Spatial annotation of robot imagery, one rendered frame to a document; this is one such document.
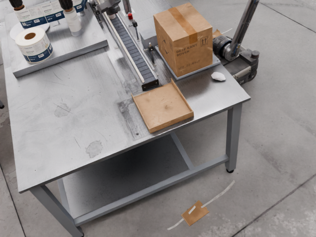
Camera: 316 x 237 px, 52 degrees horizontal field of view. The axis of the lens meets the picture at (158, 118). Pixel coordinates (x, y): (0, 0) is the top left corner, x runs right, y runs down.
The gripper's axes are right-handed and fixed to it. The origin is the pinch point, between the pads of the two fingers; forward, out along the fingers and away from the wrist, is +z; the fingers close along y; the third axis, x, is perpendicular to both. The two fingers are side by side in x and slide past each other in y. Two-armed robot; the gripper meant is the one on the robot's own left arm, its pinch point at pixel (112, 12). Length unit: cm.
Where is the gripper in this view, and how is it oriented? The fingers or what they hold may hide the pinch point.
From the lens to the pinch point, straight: 247.7
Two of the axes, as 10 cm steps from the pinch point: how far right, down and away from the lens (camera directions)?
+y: -9.2, 3.6, -1.5
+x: 3.7, 9.3, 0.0
